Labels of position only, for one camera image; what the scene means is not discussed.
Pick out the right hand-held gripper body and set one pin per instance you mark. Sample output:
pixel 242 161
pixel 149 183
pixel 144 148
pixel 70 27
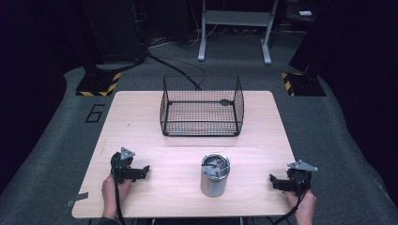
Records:
pixel 299 176

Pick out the person's right hand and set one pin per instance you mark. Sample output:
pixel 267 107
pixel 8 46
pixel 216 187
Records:
pixel 305 204

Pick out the small white box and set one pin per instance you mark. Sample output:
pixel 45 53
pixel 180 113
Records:
pixel 305 13

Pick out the steel cup with lid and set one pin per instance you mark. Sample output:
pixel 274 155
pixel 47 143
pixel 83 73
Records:
pixel 214 182

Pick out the grey tape strip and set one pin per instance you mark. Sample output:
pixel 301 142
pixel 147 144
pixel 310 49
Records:
pixel 78 198

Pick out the white metal stand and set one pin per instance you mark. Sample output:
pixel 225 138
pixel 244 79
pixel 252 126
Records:
pixel 237 18

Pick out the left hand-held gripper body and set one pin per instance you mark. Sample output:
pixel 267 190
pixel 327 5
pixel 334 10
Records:
pixel 122 165

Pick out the black yellow striped base plate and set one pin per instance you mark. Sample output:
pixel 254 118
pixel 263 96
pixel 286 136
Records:
pixel 305 86
pixel 103 84

